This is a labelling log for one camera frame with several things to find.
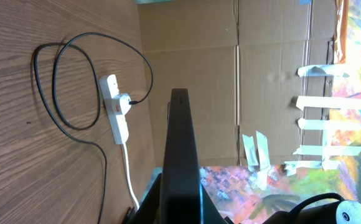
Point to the black smartphone lit screen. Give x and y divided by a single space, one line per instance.
181 193

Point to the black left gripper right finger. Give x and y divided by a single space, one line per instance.
210 214

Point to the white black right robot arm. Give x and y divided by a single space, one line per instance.
339 212

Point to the white power strip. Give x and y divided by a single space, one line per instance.
119 126

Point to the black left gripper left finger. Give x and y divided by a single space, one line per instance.
148 210

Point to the cardboard backdrop panel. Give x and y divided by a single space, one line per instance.
238 61

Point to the white charger adapter plug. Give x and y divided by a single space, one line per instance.
122 104

